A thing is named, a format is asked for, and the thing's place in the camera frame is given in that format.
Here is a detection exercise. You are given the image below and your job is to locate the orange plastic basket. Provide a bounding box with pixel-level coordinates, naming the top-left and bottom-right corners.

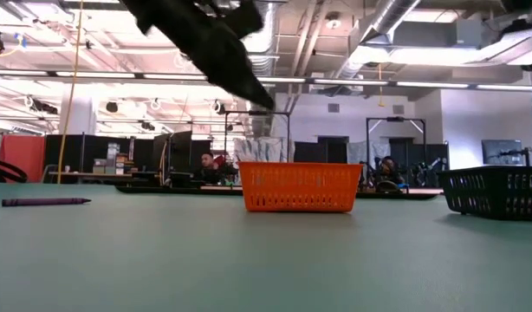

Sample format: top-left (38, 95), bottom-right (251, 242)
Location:
top-left (237, 161), bottom-right (364, 214)

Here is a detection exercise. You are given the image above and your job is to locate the green table mat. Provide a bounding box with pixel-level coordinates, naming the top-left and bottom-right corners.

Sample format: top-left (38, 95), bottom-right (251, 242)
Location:
top-left (0, 182), bottom-right (532, 312)

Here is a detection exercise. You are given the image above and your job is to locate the ceiling light strip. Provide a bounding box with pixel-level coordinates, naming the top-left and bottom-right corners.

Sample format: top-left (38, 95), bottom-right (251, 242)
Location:
top-left (313, 78), bottom-right (389, 87)
top-left (256, 76), bottom-right (308, 85)
top-left (55, 71), bottom-right (138, 80)
top-left (0, 68), bottom-right (49, 77)
top-left (395, 81), bottom-right (470, 89)
top-left (476, 83), bottom-right (532, 94)
top-left (142, 73), bottom-right (208, 81)

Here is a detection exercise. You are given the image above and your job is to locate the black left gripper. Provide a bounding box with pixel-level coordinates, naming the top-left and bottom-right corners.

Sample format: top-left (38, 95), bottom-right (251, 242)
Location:
top-left (120, 0), bottom-right (276, 110)

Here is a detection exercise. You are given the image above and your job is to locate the yellow cable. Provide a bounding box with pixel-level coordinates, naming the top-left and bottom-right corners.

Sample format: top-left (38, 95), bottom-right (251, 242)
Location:
top-left (56, 0), bottom-right (85, 185)

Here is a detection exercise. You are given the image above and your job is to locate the black monitor screen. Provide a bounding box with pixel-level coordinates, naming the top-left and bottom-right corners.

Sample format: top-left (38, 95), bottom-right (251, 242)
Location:
top-left (481, 138), bottom-right (525, 166)

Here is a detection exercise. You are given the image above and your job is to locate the red partition panel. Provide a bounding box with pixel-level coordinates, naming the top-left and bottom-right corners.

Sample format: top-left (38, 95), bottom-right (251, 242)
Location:
top-left (0, 133), bottom-right (46, 184)

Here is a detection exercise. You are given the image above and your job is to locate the clear plastic cover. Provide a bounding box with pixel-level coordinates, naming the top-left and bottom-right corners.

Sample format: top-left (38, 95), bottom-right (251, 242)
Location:
top-left (233, 137), bottom-right (289, 164)

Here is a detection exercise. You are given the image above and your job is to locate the black looped cable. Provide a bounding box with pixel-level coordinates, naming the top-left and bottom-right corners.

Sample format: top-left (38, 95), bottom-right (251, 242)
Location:
top-left (0, 157), bottom-right (29, 184)

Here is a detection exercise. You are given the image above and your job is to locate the person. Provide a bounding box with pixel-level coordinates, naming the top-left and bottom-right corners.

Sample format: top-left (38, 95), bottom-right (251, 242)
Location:
top-left (373, 155), bottom-right (408, 194)
top-left (195, 151), bottom-right (226, 185)

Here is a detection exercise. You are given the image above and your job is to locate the black background rig frame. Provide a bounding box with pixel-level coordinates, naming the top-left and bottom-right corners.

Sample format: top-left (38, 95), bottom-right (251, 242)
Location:
top-left (365, 115), bottom-right (428, 174)
top-left (224, 109), bottom-right (292, 164)

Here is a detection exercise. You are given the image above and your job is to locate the silver ventilation duct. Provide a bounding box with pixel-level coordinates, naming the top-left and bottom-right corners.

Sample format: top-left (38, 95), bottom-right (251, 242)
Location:
top-left (333, 0), bottom-right (423, 80)
top-left (242, 0), bottom-right (289, 136)

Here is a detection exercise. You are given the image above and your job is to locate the black plastic basket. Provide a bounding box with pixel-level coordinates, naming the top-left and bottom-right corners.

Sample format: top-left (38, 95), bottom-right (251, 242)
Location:
top-left (435, 165), bottom-right (532, 222)

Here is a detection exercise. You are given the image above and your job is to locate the purple crayon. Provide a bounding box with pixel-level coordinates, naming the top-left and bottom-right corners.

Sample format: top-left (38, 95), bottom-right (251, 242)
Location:
top-left (1, 198), bottom-right (93, 208)

